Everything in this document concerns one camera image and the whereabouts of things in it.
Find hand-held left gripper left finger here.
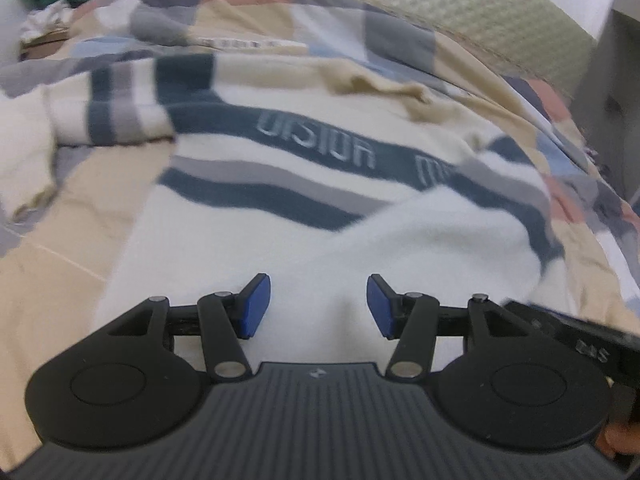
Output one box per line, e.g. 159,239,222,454
105,273,272,382

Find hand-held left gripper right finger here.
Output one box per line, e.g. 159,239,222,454
366,274,538,382

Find white striped knit sweater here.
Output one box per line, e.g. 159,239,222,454
0,52,568,376

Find person's right hand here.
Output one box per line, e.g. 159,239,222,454
600,412,640,458

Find checkered patchwork quilt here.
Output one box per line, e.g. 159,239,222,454
0,0,640,461

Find grey wardrobe cabinet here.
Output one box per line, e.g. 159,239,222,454
567,7,640,206

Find brown cardboard box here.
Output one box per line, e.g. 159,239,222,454
20,30,71,61

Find white crumpled cloth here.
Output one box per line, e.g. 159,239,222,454
20,2,76,43

